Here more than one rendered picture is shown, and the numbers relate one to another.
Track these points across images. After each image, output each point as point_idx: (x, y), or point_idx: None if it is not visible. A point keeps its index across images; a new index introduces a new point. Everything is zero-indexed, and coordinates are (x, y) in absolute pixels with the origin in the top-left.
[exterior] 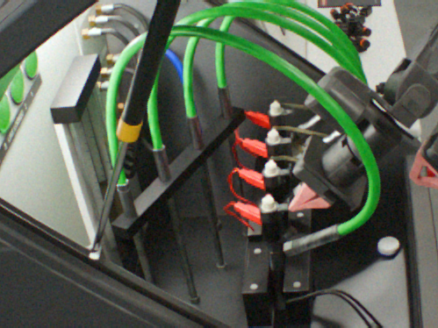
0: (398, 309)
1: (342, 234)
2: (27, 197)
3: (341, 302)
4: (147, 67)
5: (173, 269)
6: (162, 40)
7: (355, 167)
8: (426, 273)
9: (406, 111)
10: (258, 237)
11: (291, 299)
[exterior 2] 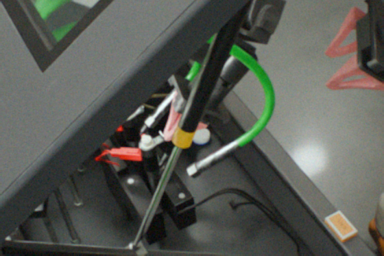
0: (242, 182)
1: (242, 145)
2: None
3: (192, 194)
4: (214, 79)
5: (39, 222)
6: (230, 52)
7: (225, 90)
8: (268, 147)
9: (262, 31)
10: (125, 169)
11: (185, 209)
